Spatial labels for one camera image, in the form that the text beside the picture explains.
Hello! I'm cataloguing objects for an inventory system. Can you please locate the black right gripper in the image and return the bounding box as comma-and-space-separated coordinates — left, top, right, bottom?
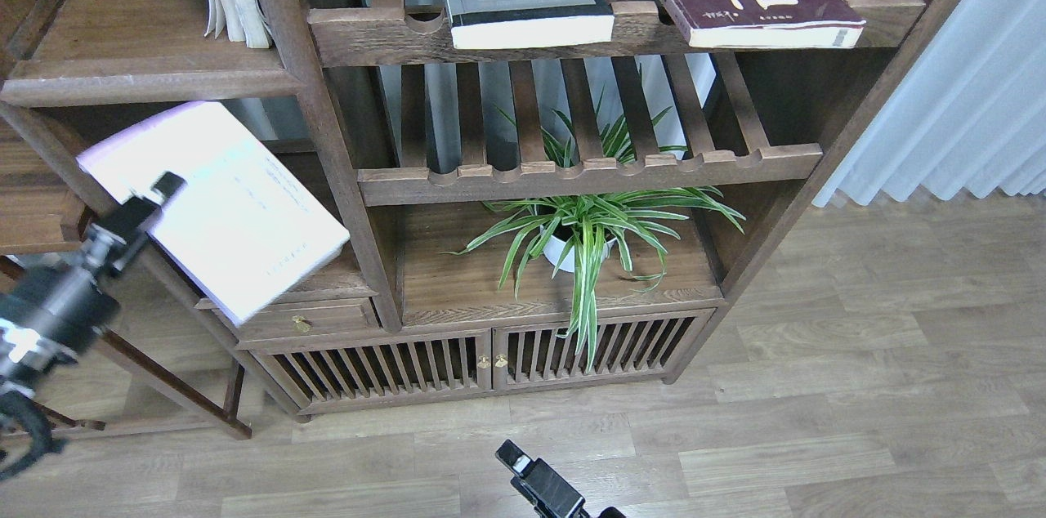
494, 440, 626, 518

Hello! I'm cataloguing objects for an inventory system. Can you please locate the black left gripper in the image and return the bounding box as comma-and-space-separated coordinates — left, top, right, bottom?
2, 172, 186, 376

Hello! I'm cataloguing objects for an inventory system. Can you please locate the pale lavender book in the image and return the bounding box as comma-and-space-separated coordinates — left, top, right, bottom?
76, 102, 350, 325

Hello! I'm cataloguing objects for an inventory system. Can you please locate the wooden side furniture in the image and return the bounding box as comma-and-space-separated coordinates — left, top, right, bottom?
2, 119, 252, 440

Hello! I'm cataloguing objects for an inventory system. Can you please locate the brass drawer knob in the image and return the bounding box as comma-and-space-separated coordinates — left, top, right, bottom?
292, 315, 311, 334

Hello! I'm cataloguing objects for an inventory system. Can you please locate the white plant pot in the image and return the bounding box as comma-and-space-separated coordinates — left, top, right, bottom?
543, 226, 617, 274

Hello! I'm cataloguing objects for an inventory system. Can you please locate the green spider plant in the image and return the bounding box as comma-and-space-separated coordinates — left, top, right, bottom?
459, 186, 744, 371

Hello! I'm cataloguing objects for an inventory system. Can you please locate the dark wooden bookshelf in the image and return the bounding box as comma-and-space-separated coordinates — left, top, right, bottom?
2, 0, 959, 418

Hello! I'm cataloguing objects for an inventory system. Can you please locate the white curtain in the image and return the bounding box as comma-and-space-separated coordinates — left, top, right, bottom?
813, 0, 1045, 208

